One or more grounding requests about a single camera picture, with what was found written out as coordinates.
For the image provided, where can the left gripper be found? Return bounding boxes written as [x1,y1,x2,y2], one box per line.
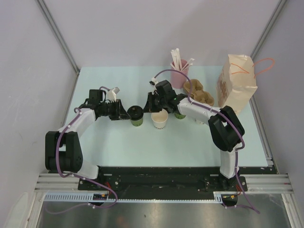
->
[100,99,131,121]

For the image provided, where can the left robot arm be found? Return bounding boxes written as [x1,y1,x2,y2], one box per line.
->
[45,86,130,190]

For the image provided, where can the white wrapped straws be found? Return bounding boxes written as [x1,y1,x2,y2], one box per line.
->
[171,48,195,71]

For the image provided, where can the pink straw holder cup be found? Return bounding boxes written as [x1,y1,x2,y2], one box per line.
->
[170,59,189,89]

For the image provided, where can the brown paper takeout bag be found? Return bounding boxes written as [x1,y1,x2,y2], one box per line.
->
[216,54,275,114]

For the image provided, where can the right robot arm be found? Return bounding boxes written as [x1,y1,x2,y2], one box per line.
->
[143,79,245,190]

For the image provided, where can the white cable duct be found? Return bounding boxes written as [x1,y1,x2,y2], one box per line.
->
[44,192,237,203]

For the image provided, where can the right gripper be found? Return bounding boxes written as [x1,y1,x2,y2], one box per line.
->
[143,94,166,115]

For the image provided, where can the brown cardboard cup carrier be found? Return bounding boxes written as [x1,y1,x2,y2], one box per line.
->
[190,79,214,106]

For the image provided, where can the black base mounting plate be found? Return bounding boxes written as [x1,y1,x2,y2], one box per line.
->
[78,166,277,192]

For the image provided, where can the black coffee cup lid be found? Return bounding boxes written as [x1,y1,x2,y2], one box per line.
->
[127,105,143,121]

